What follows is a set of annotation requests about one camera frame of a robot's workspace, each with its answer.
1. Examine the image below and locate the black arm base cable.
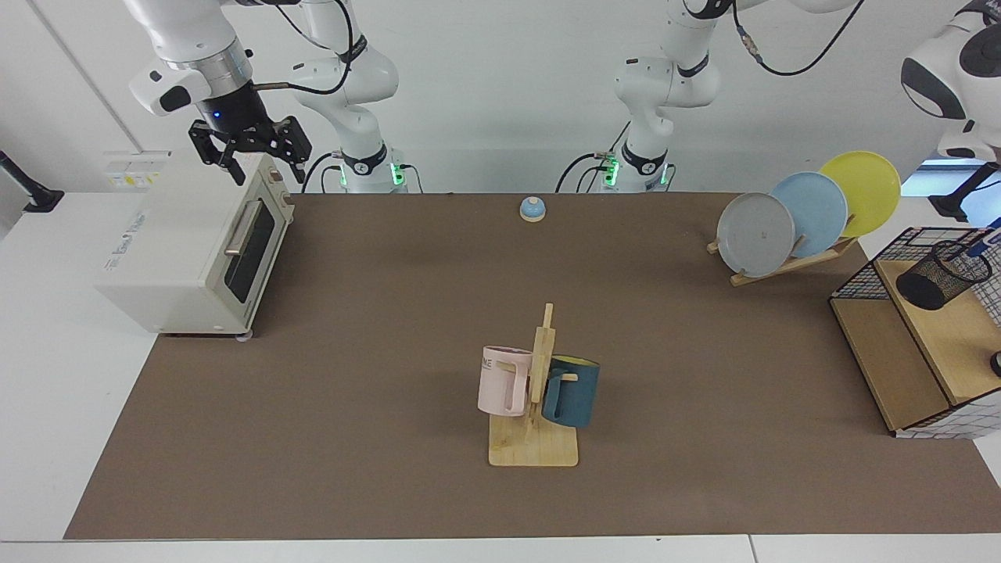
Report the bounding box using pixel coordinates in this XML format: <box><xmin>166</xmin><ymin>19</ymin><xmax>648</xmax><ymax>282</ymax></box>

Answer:
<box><xmin>300</xmin><ymin>150</ymin><xmax>424</xmax><ymax>195</ymax></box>
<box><xmin>554</xmin><ymin>120</ymin><xmax>631</xmax><ymax>195</ymax></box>

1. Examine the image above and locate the pink cup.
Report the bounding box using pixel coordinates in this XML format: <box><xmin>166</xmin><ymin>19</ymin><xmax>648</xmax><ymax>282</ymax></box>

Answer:
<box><xmin>477</xmin><ymin>345</ymin><xmax>535</xmax><ymax>418</ymax></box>

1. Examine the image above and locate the yellow plate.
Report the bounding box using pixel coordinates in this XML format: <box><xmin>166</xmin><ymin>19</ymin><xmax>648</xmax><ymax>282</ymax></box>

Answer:
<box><xmin>818</xmin><ymin>150</ymin><xmax>902</xmax><ymax>239</ymax></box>

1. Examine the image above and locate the wooden plate rack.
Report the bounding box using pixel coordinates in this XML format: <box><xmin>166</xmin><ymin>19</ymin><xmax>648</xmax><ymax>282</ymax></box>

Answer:
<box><xmin>705</xmin><ymin>215</ymin><xmax>860</xmax><ymax>289</ymax></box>

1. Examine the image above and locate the light blue plate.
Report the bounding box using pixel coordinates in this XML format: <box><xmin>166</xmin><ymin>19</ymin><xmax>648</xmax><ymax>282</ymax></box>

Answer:
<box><xmin>770</xmin><ymin>170</ymin><xmax>850</xmax><ymax>260</ymax></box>

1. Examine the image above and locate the blue and white marker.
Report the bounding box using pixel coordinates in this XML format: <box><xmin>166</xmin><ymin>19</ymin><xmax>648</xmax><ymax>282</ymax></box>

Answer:
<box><xmin>965</xmin><ymin>221</ymin><xmax>1001</xmax><ymax>260</ymax></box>

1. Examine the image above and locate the grey plate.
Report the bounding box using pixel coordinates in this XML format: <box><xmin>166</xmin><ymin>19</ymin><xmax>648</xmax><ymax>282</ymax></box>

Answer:
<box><xmin>716</xmin><ymin>192</ymin><xmax>797</xmax><ymax>279</ymax></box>

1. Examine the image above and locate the black clamp stand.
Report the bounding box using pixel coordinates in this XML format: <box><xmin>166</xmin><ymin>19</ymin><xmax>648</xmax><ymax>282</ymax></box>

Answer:
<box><xmin>930</xmin><ymin>160</ymin><xmax>1001</xmax><ymax>225</ymax></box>
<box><xmin>0</xmin><ymin>149</ymin><xmax>66</xmax><ymax>214</ymax></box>

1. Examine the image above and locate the brown table cloth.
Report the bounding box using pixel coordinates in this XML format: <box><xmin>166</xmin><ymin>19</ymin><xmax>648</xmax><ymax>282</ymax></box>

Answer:
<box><xmin>64</xmin><ymin>192</ymin><xmax>1001</xmax><ymax>541</ymax></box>

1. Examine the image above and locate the white box with labels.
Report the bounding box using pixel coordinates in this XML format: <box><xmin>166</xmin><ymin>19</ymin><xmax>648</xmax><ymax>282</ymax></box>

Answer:
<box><xmin>101</xmin><ymin>149</ymin><xmax>174</xmax><ymax>193</ymax></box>

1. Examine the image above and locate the black mesh pen holder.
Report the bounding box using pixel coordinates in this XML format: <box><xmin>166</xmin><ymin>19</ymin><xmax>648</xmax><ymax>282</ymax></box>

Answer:
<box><xmin>895</xmin><ymin>240</ymin><xmax>995</xmax><ymax>312</ymax></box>

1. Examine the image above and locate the wooden cup stand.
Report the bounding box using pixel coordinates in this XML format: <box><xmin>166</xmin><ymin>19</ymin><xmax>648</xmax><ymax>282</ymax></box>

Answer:
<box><xmin>488</xmin><ymin>303</ymin><xmax>580</xmax><ymax>468</ymax></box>

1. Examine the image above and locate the wire basket with wooden floor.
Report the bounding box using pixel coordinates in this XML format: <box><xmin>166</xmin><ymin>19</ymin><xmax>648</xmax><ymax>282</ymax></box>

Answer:
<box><xmin>828</xmin><ymin>224</ymin><xmax>1001</xmax><ymax>441</ymax></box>

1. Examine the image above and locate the pale toaster oven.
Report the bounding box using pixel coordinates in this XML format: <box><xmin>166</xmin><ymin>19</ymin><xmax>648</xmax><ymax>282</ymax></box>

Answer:
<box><xmin>93</xmin><ymin>150</ymin><xmax>297</xmax><ymax>342</ymax></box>

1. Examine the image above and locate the dark teal cup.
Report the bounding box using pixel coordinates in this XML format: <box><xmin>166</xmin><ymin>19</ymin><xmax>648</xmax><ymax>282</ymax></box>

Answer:
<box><xmin>540</xmin><ymin>355</ymin><xmax>602</xmax><ymax>429</ymax></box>

